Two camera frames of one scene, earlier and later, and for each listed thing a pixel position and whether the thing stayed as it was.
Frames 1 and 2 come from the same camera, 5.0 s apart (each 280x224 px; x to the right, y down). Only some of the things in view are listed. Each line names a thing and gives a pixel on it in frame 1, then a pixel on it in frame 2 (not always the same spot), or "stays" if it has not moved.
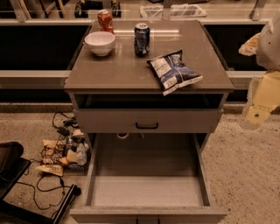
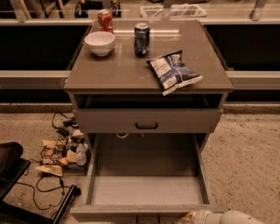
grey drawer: (149, 178) stays
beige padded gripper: (269, 48) → (200, 218)
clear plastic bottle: (81, 154) stays
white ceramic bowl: (101, 42) stays
